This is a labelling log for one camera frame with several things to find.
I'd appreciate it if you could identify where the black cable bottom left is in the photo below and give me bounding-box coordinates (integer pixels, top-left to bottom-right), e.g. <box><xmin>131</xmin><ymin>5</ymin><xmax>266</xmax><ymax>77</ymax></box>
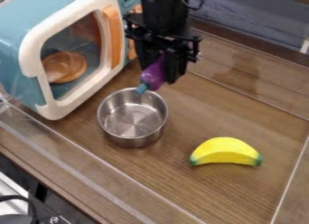
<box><xmin>0</xmin><ymin>194</ymin><xmax>40</xmax><ymax>224</ymax></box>

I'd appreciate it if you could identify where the black device bottom left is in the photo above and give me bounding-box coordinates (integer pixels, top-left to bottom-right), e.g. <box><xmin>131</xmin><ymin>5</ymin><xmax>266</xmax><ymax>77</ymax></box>
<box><xmin>0</xmin><ymin>194</ymin><xmax>88</xmax><ymax>224</ymax></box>

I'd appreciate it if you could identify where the orange plate inside microwave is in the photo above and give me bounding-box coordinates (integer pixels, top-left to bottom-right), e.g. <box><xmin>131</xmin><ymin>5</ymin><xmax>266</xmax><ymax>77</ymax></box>
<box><xmin>43</xmin><ymin>51</ymin><xmax>87</xmax><ymax>83</ymax></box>

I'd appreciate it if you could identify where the silver pot with handle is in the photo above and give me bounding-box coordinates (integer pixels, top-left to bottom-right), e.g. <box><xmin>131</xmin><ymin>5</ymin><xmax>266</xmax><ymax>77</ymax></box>
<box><xmin>96</xmin><ymin>88</ymin><xmax>169</xmax><ymax>148</ymax></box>

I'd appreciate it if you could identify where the yellow toy banana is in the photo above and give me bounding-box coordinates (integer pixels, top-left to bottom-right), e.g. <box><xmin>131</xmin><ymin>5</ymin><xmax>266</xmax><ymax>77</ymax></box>
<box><xmin>190</xmin><ymin>137</ymin><xmax>264</xmax><ymax>166</ymax></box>

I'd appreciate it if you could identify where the purple toy eggplant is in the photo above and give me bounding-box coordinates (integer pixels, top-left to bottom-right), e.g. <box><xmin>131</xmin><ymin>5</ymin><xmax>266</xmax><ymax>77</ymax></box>
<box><xmin>135</xmin><ymin>54</ymin><xmax>166</xmax><ymax>94</ymax></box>

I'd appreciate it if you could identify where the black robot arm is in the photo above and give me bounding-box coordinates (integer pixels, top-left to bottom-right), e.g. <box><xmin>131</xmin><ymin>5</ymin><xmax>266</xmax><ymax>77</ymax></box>
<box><xmin>123</xmin><ymin>0</ymin><xmax>203</xmax><ymax>84</ymax></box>

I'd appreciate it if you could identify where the blue toy microwave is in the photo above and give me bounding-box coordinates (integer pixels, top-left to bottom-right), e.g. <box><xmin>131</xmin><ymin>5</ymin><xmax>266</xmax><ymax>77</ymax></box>
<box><xmin>0</xmin><ymin>0</ymin><xmax>142</xmax><ymax>120</ymax></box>

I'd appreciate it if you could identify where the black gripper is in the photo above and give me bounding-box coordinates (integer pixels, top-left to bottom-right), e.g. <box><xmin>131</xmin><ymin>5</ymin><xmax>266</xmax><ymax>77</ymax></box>
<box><xmin>123</xmin><ymin>13</ymin><xmax>202</xmax><ymax>84</ymax></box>

